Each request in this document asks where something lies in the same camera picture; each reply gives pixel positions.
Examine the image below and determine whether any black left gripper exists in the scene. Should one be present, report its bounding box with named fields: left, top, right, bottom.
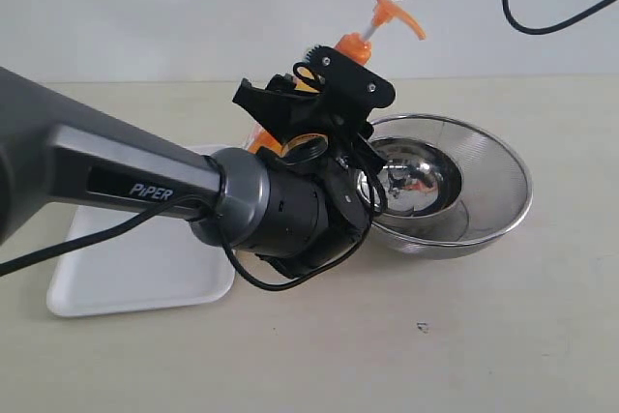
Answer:
left=232, top=74, right=387, bottom=280

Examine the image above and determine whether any orange pump soap bottle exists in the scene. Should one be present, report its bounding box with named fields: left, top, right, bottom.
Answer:
left=244, top=0, right=427, bottom=155

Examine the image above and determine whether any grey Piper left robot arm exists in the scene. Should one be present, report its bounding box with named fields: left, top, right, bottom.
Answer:
left=1, top=62, right=395, bottom=292

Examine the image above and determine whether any small shiny steel bowl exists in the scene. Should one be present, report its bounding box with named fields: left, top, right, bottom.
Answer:
left=370, top=136, right=463, bottom=230

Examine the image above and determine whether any steel mesh colander bowl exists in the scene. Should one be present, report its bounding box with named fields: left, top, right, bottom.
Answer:
left=370, top=114, right=533, bottom=259

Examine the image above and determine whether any white rectangular foam tray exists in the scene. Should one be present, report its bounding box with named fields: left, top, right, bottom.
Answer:
left=45, top=143, right=237, bottom=318

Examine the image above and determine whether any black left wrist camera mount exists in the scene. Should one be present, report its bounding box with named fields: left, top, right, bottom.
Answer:
left=293, top=45, right=396, bottom=128

